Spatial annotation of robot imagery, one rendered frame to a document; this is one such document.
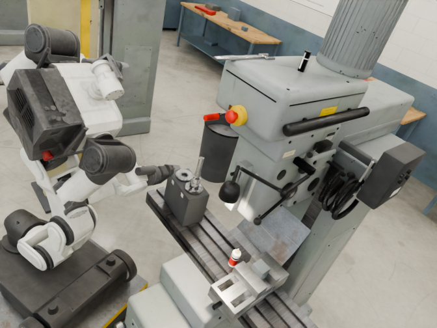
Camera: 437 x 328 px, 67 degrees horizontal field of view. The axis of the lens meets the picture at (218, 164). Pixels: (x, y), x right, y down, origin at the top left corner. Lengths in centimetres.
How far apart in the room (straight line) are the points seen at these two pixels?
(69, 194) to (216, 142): 223
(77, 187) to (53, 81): 34
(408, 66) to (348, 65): 422
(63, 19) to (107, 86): 148
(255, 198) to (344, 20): 66
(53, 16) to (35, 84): 141
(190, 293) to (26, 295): 81
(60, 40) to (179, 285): 108
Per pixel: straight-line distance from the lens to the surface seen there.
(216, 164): 342
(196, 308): 154
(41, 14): 247
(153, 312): 164
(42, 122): 105
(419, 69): 539
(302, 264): 184
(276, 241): 177
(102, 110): 115
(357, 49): 122
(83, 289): 190
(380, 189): 127
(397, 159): 122
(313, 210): 166
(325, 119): 105
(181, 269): 163
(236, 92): 99
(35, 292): 194
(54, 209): 156
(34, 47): 123
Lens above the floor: 218
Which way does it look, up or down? 34 degrees down
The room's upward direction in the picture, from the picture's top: 16 degrees clockwise
